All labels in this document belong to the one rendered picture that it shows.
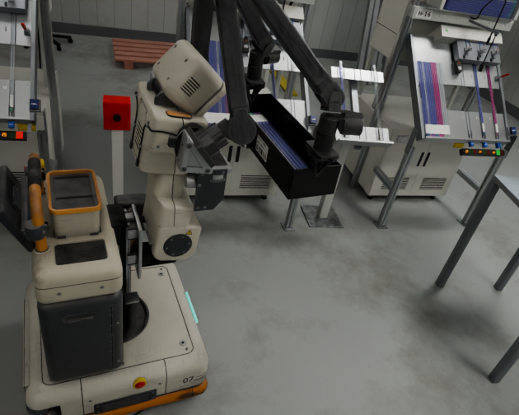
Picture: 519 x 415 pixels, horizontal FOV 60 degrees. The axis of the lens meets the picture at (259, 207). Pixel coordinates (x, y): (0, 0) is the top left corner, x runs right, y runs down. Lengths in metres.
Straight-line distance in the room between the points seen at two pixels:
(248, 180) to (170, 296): 1.27
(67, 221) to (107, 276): 0.21
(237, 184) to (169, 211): 1.59
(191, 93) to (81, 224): 0.53
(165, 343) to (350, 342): 1.00
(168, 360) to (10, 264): 1.17
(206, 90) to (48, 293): 0.75
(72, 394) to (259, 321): 1.00
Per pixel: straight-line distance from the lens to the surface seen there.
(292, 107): 2.66
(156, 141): 1.34
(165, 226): 1.56
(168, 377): 1.86
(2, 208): 1.45
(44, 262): 1.46
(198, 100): 1.35
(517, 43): 6.95
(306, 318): 2.47
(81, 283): 1.45
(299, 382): 2.22
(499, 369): 2.62
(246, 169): 3.02
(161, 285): 2.11
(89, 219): 1.50
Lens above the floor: 1.79
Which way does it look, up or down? 34 degrees down
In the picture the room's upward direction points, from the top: 12 degrees clockwise
